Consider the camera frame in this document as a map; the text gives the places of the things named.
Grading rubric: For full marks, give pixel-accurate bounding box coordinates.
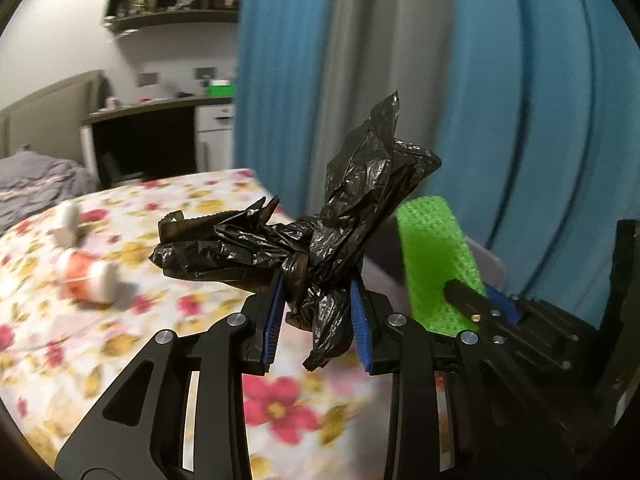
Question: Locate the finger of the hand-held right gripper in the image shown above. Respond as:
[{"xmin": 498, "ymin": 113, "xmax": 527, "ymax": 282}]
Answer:
[
  {"xmin": 482, "ymin": 285, "xmax": 523, "ymax": 323},
  {"xmin": 442, "ymin": 280, "xmax": 526, "ymax": 348}
]

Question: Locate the green sponge cloth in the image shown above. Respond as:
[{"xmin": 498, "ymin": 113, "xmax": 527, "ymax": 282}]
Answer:
[{"xmin": 395, "ymin": 195, "xmax": 488, "ymax": 338}]

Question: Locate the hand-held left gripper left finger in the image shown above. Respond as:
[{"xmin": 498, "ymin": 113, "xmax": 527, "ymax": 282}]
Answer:
[{"xmin": 54, "ymin": 275, "xmax": 288, "ymax": 480}]

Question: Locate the white drawer cabinet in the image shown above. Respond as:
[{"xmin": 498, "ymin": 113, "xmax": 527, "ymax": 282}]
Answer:
[{"xmin": 194, "ymin": 104, "xmax": 236, "ymax": 173}]

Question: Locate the floral printed cloth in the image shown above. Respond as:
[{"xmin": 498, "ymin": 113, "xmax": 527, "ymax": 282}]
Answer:
[{"xmin": 0, "ymin": 167, "xmax": 446, "ymax": 480}]

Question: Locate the black plastic bag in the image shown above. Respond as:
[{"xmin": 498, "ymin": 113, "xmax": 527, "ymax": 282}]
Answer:
[{"xmin": 149, "ymin": 91, "xmax": 443, "ymax": 372}]

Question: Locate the dark desk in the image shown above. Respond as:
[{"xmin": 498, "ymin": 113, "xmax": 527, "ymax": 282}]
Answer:
[{"xmin": 80, "ymin": 95, "xmax": 236, "ymax": 181}]

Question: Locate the blue and grey curtain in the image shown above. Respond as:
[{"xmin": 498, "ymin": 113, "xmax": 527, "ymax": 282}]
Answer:
[{"xmin": 232, "ymin": 0, "xmax": 640, "ymax": 331}]

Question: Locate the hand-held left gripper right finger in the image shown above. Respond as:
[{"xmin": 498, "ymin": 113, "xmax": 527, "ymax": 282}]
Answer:
[{"xmin": 350, "ymin": 277, "xmax": 576, "ymax": 480}]

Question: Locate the grey plastic bin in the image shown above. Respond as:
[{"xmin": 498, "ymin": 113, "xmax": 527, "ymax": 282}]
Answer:
[{"xmin": 362, "ymin": 220, "xmax": 508, "ymax": 311}]

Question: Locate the grey padded headboard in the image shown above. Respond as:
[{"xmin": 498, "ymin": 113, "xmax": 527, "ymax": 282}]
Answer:
[{"xmin": 0, "ymin": 70, "xmax": 108, "ymax": 161}]

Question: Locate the white paper cup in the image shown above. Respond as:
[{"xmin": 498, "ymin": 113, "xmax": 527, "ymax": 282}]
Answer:
[{"xmin": 52, "ymin": 202, "xmax": 83, "ymax": 248}]

